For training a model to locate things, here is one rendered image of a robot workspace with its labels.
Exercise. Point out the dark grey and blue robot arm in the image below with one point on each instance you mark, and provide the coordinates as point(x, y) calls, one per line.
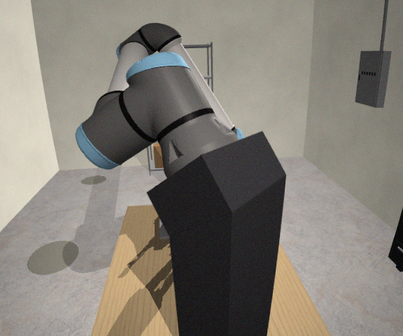
point(162, 97)

